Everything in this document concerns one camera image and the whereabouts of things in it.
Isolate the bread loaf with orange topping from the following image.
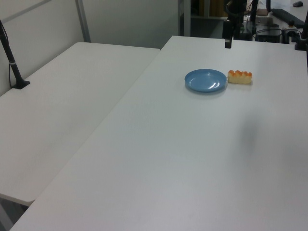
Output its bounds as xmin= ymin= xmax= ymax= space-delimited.
xmin=227 ymin=69 xmax=253 ymax=85

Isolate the black clamp camera stand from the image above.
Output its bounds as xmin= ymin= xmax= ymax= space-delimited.
xmin=294 ymin=0 xmax=308 ymax=51

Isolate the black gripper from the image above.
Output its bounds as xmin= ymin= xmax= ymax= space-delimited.
xmin=222 ymin=20 xmax=234 ymax=49

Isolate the blue plastic plate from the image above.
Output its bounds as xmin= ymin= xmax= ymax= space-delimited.
xmin=184 ymin=68 xmax=228 ymax=93

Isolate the black computer keyboard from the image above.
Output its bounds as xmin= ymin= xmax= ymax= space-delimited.
xmin=270 ymin=8 xmax=306 ymax=27

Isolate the black camera stand with tape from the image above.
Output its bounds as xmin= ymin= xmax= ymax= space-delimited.
xmin=0 ymin=19 xmax=31 ymax=90

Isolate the black electronics box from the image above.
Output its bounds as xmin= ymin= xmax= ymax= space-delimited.
xmin=255 ymin=28 xmax=282 ymax=44

